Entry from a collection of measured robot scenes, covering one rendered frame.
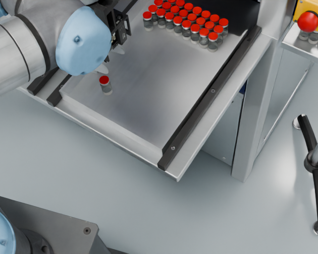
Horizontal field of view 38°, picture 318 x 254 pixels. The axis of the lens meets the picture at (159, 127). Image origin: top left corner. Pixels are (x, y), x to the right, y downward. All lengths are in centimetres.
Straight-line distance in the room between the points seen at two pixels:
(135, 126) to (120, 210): 90
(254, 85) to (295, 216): 72
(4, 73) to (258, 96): 88
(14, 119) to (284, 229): 121
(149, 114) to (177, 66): 14
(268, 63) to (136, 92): 35
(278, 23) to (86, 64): 58
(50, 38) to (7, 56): 5
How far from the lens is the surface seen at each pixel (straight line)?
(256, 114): 138
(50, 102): 101
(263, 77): 122
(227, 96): 99
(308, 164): 178
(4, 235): 80
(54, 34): 55
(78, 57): 55
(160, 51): 106
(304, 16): 96
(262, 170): 189
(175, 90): 100
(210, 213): 181
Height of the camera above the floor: 172
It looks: 61 degrees down
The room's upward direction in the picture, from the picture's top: 9 degrees counter-clockwise
